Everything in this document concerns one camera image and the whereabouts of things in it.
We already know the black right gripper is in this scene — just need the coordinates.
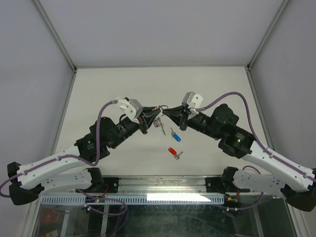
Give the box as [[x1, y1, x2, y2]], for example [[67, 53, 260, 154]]
[[162, 104, 222, 141]]

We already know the metal keyring with clips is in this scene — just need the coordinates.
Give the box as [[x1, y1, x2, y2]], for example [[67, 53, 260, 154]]
[[153, 105, 169, 128]]

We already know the key with blue tag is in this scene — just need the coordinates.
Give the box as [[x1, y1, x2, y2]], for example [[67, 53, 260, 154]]
[[170, 127, 181, 142]]

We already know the key with red tag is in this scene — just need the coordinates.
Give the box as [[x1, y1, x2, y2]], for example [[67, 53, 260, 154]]
[[168, 147, 183, 160]]

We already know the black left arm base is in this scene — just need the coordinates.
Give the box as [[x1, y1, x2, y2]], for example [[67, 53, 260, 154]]
[[79, 168, 120, 194]]

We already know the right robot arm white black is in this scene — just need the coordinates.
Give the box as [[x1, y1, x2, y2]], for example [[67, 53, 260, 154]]
[[162, 104, 316, 212]]

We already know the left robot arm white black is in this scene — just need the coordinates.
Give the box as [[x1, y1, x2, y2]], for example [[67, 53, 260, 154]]
[[1, 105, 161, 205]]

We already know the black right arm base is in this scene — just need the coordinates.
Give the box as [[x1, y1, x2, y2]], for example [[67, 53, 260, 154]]
[[205, 166, 250, 195]]

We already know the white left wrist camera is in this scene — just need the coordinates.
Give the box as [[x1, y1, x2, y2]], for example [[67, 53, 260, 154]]
[[116, 98, 143, 124]]

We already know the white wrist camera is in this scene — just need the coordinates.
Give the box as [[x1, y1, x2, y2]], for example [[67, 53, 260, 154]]
[[116, 98, 143, 124], [182, 91, 203, 115]]

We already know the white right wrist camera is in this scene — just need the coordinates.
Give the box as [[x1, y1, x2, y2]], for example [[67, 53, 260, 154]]
[[182, 91, 203, 115]]

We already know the aluminium mounting rail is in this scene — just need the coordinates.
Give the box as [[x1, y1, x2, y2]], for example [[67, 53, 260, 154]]
[[44, 174, 296, 196]]

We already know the right aluminium frame post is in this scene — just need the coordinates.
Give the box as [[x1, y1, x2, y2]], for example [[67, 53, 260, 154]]
[[245, 0, 292, 173]]

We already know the aluminium frame post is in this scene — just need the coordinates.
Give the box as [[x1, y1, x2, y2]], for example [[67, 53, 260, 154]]
[[245, 0, 292, 173], [31, 0, 78, 173]]

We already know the left aluminium frame post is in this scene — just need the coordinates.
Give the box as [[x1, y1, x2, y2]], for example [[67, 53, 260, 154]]
[[31, 0, 78, 173]]

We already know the white slotted cable duct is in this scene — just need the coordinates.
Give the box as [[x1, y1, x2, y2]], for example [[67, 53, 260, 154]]
[[41, 193, 225, 205]]

